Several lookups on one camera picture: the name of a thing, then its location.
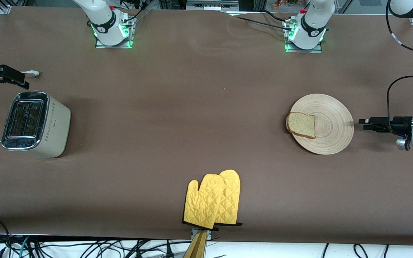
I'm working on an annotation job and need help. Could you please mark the round wooden plate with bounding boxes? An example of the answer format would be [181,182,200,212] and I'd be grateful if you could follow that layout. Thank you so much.
[286,94,355,155]

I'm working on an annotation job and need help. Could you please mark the slice of bread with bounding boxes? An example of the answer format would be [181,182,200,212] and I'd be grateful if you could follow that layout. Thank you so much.
[287,111,317,140]

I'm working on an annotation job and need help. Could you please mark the white chrome two-slot toaster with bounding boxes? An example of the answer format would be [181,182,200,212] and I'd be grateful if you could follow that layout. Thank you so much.
[1,91,72,159]

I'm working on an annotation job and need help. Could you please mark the yellow quilted oven mitt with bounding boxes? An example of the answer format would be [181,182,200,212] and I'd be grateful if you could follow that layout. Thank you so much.
[214,169,243,227]
[182,174,226,230]

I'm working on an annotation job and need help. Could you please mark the brown table cover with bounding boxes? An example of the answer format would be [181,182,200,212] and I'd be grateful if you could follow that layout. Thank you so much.
[0,5,413,246]

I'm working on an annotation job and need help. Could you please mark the grey power strip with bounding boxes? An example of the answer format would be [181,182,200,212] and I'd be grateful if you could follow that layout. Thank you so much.
[186,0,240,11]

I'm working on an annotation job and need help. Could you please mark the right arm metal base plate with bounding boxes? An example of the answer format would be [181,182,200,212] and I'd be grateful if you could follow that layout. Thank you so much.
[95,15,136,49]

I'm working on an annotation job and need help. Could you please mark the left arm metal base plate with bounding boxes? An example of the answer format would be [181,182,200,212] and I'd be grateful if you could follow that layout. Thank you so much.
[283,17,324,54]

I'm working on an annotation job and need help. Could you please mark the black base cable on table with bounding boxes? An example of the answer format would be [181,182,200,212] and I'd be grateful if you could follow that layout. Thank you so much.
[233,10,290,32]

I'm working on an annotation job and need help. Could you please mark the teal floor cable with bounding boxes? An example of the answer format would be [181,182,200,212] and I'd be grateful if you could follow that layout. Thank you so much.
[18,236,30,258]

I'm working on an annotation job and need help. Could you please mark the wooden bracket on table edge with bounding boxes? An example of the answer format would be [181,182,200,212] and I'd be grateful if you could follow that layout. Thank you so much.
[183,229,213,258]

